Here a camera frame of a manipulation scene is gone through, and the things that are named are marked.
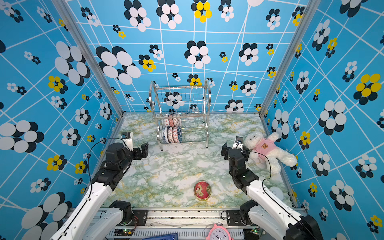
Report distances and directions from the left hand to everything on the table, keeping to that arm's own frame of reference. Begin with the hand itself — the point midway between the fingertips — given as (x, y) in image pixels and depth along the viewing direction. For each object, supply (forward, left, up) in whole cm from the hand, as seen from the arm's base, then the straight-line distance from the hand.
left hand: (140, 142), depth 79 cm
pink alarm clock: (-38, -41, -18) cm, 58 cm away
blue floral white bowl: (+10, -10, -7) cm, 16 cm away
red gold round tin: (-19, -33, -17) cm, 42 cm away
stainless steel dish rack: (+15, -21, +7) cm, 27 cm away
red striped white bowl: (+27, -17, -14) cm, 35 cm away
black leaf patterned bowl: (+20, -14, -7) cm, 25 cm away
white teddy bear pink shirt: (+2, -71, -11) cm, 72 cm away
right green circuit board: (-37, -58, -21) cm, 72 cm away
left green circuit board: (-37, +6, -23) cm, 44 cm away
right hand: (0, -53, -3) cm, 53 cm away
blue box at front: (-40, -20, -14) cm, 47 cm away
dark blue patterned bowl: (+16, -19, -13) cm, 28 cm away
